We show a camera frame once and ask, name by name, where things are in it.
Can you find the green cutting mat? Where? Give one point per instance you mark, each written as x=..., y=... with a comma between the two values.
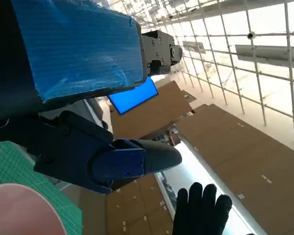
x=14, y=169

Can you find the grey ceiling light panel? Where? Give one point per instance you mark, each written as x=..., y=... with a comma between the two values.
x=267, y=56
x=193, y=47

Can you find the black knitted gloved right hand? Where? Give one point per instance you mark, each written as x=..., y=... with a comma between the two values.
x=201, y=213

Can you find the pink bowl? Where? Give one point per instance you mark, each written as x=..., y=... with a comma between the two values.
x=22, y=213

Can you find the blue-screen monitor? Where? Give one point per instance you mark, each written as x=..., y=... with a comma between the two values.
x=134, y=98

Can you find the metal scaffold frame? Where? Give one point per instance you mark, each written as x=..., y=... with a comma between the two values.
x=257, y=73

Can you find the black left hand blue tape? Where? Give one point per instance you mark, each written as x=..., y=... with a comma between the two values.
x=76, y=49

